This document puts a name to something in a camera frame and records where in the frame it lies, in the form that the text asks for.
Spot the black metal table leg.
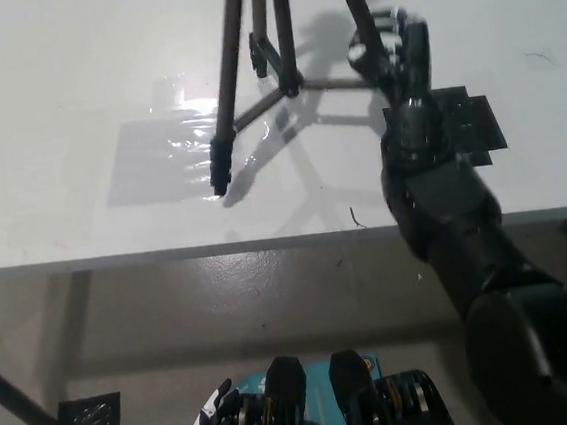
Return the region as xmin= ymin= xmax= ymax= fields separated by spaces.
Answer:
xmin=0 ymin=346 xmax=65 ymax=425

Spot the bronze and black camera tripod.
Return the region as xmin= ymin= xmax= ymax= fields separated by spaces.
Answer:
xmin=194 ymin=0 xmax=398 ymax=198

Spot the clear tape patch on table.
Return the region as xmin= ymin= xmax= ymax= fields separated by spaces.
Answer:
xmin=94 ymin=65 xmax=279 ymax=211

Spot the black tape patch on table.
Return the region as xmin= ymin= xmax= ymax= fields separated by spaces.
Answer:
xmin=430 ymin=81 xmax=512 ymax=172

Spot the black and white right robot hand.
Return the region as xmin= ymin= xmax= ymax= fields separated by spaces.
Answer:
xmin=342 ymin=3 xmax=439 ymax=116

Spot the black and teal robot body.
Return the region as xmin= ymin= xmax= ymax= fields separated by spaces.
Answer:
xmin=225 ymin=339 xmax=460 ymax=425

